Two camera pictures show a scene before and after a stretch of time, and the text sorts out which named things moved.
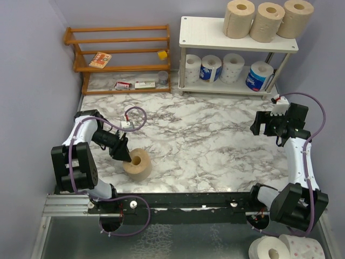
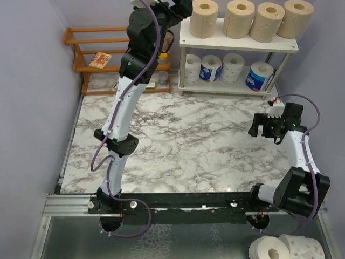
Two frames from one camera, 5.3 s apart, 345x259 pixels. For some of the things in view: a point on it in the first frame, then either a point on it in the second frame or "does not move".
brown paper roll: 139,168 → 203,19
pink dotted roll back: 232,66 does not move
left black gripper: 120,150 → 180,9
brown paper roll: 238,19 does not move
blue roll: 211,66 does not move
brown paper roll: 267,22 does not move
